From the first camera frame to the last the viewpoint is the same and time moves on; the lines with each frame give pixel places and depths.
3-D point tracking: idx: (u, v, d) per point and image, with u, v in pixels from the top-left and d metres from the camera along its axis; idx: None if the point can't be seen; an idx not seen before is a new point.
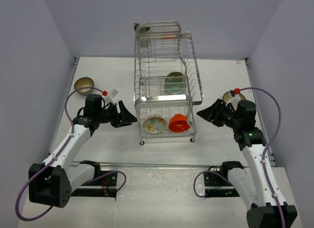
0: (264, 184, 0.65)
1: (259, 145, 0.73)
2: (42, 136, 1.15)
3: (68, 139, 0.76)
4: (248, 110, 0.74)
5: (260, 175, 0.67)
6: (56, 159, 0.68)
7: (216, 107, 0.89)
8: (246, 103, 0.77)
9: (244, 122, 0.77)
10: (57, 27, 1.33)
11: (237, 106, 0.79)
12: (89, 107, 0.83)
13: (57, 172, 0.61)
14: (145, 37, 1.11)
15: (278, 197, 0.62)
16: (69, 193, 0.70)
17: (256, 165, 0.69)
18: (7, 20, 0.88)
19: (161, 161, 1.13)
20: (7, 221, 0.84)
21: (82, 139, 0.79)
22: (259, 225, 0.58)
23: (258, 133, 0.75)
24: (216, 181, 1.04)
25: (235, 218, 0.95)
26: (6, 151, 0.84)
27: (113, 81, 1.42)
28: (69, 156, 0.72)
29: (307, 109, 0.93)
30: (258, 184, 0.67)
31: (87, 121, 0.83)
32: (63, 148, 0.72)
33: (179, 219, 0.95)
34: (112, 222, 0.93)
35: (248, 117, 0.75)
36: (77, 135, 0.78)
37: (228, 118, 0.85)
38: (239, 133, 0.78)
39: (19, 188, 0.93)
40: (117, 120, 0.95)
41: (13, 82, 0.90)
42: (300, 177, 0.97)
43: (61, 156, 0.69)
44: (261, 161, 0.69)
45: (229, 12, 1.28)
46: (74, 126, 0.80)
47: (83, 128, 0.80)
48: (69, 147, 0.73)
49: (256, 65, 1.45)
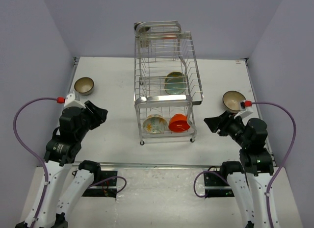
0: (265, 216, 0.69)
1: (265, 175, 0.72)
2: (42, 136, 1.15)
3: (45, 190, 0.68)
4: (258, 132, 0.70)
5: (262, 207, 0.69)
6: (36, 218, 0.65)
7: (223, 120, 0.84)
8: (257, 124, 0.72)
9: (252, 142, 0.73)
10: (57, 27, 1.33)
11: (247, 126, 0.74)
12: (65, 129, 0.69)
13: None
14: (145, 37, 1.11)
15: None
16: (63, 222, 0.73)
17: (259, 196, 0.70)
18: (7, 20, 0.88)
19: (160, 161, 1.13)
20: (7, 222, 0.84)
21: (61, 178, 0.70)
22: None
23: (265, 157, 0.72)
24: (216, 181, 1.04)
25: (235, 219, 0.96)
26: (6, 151, 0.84)
27: (113, 82, 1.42)
28: (51, 206, 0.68)
29: (308, 109, 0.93)
30: (258, 212, 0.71)
31: (64, 149, 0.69)
32: (41, 203, 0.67)
33: (179, 219, 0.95)
34: (112, 222, 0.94)
35: (258, 140, 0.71)
36: (53, 181, 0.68)
37: (235, 134, 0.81)
38: (245, 156, 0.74)
39: (19, 189, 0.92)
40: (96, 121, 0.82)
41: (13, 83, 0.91)
42: (300, 177, 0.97)
43: (41, 214, 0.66)
44: (265, 193, 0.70)
45: (229, 12, 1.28)
46: (47, 167, 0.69)
47: (58, 167, 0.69)
48: (47, 199, 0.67)
49: (256, 65, 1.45)
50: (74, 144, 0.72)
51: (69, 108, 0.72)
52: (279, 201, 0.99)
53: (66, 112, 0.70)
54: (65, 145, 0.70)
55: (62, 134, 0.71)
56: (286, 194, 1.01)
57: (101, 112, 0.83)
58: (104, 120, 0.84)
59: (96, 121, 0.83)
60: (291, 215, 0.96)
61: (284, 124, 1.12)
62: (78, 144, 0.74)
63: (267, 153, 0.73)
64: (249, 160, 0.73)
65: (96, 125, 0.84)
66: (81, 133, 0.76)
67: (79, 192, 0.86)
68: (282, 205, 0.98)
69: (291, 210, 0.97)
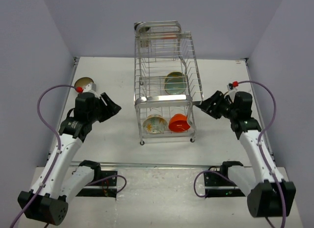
0: (262, 162, 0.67)
1: (255, 131, 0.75)
2: (42, 135, 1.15)
3: (56, 158, 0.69)
4: (245, 100, 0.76)
5: (257, 155, 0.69)
6: (43, 185, 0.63)
7: (214, 99, 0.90)
8: (243, 94, 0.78)
9: (241, 112, 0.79)
10: (57, 27, 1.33)
11: (235, 97, 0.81)
12: (79, 108, 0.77)
13: (46, 202, 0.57)
14: (146, 37, 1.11)
15: (275, 173, 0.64)
16: (66, 209, 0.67)
17: (252, 147, 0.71)
18: (7, 20, 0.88)
19: (160, 161, 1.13)
20: (7, 222, 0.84)
21: (72, 151, 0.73)
22: (259, 204, 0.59)
23: (254, 123, 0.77)
24: (216, 181, 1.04)
25: (235, 219, 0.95)
26: (5, 151, 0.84)
27: (113, 81, 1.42)
28: (59, 176, 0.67)
29: (308, 109, 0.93)
30: (255, 163, 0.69)
31: (77, 126, 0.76)
32: (51, 170, 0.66)
33: (179, 219, 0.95)
34: (112, 222, 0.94)
35: (246, 107, 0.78)
36: (65, 150, 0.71)
37: (226, 110, 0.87)
38: (235, 123, 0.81)
39: (18, 189, 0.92)
40: (108, 113, 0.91)
41: (13, 83, 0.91)
42: (300, 177, 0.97)
43: (49, 180, 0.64)
44: (257, 143, 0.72)
45: (229, 12, 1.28)
46: (61, 138, 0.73)
47: (71, 139, 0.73)
48: (57, 167, 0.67)
49: (255, 65, 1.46)
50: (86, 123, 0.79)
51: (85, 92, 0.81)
52: None
53: (81, 94, 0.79)
54: (78, 124, 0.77)
55: (76, 114, 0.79)
56: None
57: (115, 105, 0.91)
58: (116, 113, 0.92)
59: (107, 113, 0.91)
60: (292, 215, 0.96)
61: (284, 123, 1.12)
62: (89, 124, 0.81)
63: (255, 120, 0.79)
64: (239, 125, 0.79)
65: (106, 116, 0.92)
66: (92, 117, 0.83)
67: (79, 184, 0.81)
68: None
69: (291, 210, 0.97)
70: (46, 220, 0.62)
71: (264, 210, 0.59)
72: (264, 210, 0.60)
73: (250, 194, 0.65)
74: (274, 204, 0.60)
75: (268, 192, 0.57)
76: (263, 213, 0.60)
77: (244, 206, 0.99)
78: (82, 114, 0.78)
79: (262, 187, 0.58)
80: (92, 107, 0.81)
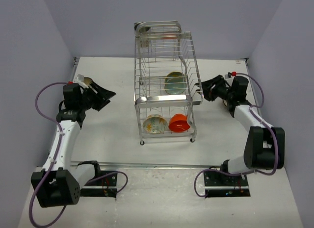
0: (253, 118, 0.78)
1: (246, 106, 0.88)
2: (42, 135, 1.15)
3: (60, 139, 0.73)
4: (241, 84, 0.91)
5: (249, 116, 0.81)
6: (55, 162, 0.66)
7: (216, 80, 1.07)
8: (240, 78, 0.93)
9: (237, 94, 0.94)
10: (57, 27, 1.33)
11: (233, 81, 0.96)
12: (68, 97, 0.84)
13: (61, 174, 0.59)
14: (146, 37, 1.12)
15: (265, 121, 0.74)
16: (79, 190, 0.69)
17: (244, 111, 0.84)
18: (6, 20, 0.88)
19: (161, 161, 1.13)
20: (7, 221, 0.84)
21: (73, 133, 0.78)
22: (253, 146, 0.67)
23: (245, 103, 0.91)
24: (216, 181, 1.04)
25: (235, 218, 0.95)
26: (6, 151, 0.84)
27: (113, 81, 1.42)
28: (66, 154, 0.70)
29: (308, 109, 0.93)
30: (248, 122, 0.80)
31: (73, 113, 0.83)
32: (58, 149, 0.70)
33: (179, 219, 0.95)
34: (112, 222, 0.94)
35: (241, 89, 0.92)
36: (67, 132, 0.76)
37: (224, 92, 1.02)
38: (230, 103, 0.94)
39: (19, 189, 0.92)
40: (101, 100, 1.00)
41: (13, 83, 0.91)
42: (300, 177, 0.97)
43: (59, 157, 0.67)
44: (248, 109, 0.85)
45: (229, 12, 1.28)
46: (61, 124, 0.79)
47: (70, 122, 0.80)
48: (64, 145, 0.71)
49: (255, 65, 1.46)
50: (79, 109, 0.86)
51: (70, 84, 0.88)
52: (279, 201, 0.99)
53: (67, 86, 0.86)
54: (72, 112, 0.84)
55: (67, 105, 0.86)
56: (286, 194, 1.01)
57: (105, 91, 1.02)
58: (107, 99, 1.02)
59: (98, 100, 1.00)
60: (292, 215, 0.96)
61: (283, 123, 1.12)
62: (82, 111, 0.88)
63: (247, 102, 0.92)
64: (233, 105, 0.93)
65: (98, 104, 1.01)
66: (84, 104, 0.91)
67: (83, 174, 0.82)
68: (282, 205, 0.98)
69: (291, 211, 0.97)
70: (62, 200, 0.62)
71: (259, 157, 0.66)
72: (258, 157, 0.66)
73: (246, 152, 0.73)
74: (268, 152, 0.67)
75: (258, 135, 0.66)
76: (259, 161, 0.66)
77: (244, 206, 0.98)
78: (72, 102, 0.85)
79: (251, 129, 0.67)
80: (81, 96, 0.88)
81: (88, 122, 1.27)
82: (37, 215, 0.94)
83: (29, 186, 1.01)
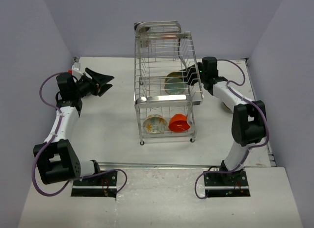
0: (233, 96, 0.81)
1: (222, 82, 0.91)
2: (43, 135, 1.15)
3: (60, 119, 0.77)
4: (210, 62, 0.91)
5: (229, 94, 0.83)
6: (56, 135, 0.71)
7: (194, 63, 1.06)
8: (208, 57, 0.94)
9: (209, 72, 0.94)
10: (57, 28, 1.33)
11: (202, 61, 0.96)
12: (65, 89, 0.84)
13: (63, 144, 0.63)
14: (146, 37, 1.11)
15: (246, 98, 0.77)
16: (79, 166, 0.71)
17: (222, 88, 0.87)
18: (6, 20, 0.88)
19: (161, 161, 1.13)
20: (8, 221, 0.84)
21: (72, 117, 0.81)
22: (240, 121, 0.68)
23: (222, 80, 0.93)
24: (216, 181, 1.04)
25: (235, 218, 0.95)
26: (6, 151, 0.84)
27: (113, 82, 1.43)
28: (66, 131, 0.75)
29: (308, 110, 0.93)
30: (230, 100, 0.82)
31: (70, 103, 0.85)
32: (59, 126, 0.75)
33: (179, 219, 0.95)
34: (112, 222, 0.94)
35: (213, 67, 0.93)
36: (66, 114, 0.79)
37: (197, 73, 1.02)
38: (207, 83, 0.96)
39: (18, 188, 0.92)
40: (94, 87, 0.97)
41: (13, 83, 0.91)
42: (300, 177, 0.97)
43: (60, 132, 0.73)
44: (226, 86, 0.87)
45: (229, 13, 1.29)
46: (61, 109, 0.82)
47: (69, 108, 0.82)
48: (64, 124, 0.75)
49: (255, 65, 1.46)
50: (76, 98, 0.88)
51: (63, 74, 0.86)
52: (279, 201, 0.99)
53: (60, 76, 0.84)
54: (69, 102, 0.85)
55: (63, 95, 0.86)
56: (286, 194, 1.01)
57: (99, 77, 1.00)
58: (101, 84, 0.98)
59: (94, 87, 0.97)
60: (292, 215, 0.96)
61: (283, 124, 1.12)
62: (79, 99, 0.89)
63: (222, 77, 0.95)
64: (210, 84, 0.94)
65: (96, 90, 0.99)
66: (80, 92, 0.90)
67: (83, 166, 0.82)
68: (282, 205, 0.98)
69: (292, 211, 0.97)
70: (63, 174, 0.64)
71: (247, 133, 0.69)
72: (247, 134, 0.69)
73: (232, 129, 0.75)
74: (253, 126, 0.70)
75: (242, 113, 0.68)
76: (248, 137, 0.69)
77: (244, 205, 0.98)
78: (68, 93, 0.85)
79: (236, 109, 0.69)
80: (75, 86, 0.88)
81: (89, 122, 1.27)
82: (37, 215, 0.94)
83: (29, 186, 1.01)
